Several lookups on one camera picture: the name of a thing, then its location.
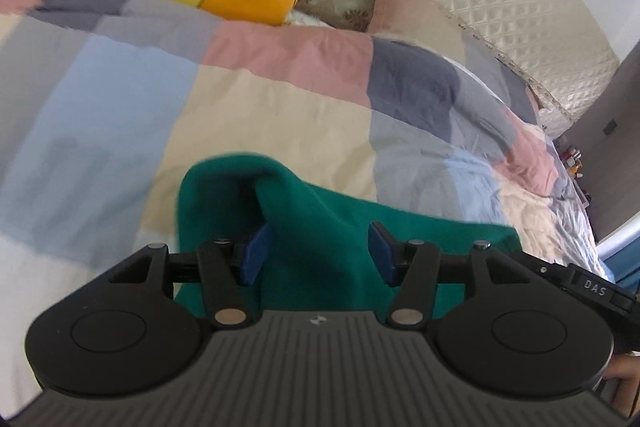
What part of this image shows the cluster of small bottles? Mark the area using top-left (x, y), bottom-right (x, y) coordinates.
top-left (562, 147), bottom-right (586, 180)

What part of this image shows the grey cabinet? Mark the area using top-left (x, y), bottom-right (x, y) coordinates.
top-left (555, 52), bottom-right (640, 243)

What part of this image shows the green garment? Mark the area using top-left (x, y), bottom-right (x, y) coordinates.
top-left (176, 152), bottom-right (523, 323)

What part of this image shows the person's right hand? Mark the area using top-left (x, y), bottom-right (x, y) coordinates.
top-left (606, 353), bottom-right (640, 390)

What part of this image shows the pastel patchwork duvet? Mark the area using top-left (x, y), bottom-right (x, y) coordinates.
top-left (0, 0), bottom-right (601, 408)

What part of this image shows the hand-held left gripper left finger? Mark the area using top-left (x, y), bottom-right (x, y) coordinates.
top-left (107, 224), bottom-right (276, 328)

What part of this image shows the pink beige pillow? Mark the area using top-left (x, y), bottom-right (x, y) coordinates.
top-left (367, 0), bottom-right (541, 108)

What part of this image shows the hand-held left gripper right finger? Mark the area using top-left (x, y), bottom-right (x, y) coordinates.
top-left (367, 221), bottom-right (531, 328)

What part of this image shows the light blue cloth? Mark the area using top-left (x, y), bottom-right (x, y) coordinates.
top-left (597, 227), bottom-right (640, 283)

